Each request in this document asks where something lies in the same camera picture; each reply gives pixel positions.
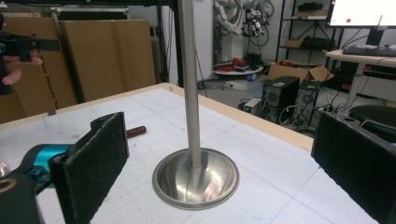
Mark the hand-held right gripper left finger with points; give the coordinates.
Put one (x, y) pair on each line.
(90, 168)

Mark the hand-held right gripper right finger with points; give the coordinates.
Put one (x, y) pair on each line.
(355, 161)

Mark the grey computer tower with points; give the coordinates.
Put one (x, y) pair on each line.
(308, 99)

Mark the light wooden desk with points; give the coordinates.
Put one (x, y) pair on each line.
(358, 59)

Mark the brown cylindrical rod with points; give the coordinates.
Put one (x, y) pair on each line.
(136, 132)

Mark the dark keyboard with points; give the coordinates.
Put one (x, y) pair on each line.
(370, 50)

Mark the open cardboard box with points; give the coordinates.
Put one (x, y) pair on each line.
(289, 72)

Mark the white robot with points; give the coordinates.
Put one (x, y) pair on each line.
(232, 15)

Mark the small white device box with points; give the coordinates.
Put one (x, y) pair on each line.
(252, 106)

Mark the black metal shelf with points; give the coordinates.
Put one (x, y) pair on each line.
(311, 43)

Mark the large brown cardboard sheet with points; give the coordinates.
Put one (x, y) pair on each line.
(109, 56)
(31, 87)

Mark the black computer tower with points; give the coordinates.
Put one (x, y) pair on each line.
(278, 93)

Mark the black metal frame post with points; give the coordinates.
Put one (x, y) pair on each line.
(178, 46)

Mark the computer monitor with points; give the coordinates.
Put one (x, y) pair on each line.
(361, 12)

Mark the round white platform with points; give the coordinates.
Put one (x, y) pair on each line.
(238, 71)

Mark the metal stand with round base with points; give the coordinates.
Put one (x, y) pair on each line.
(190, 93)

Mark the black case with silver edge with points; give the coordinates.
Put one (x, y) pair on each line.
(90, 14)

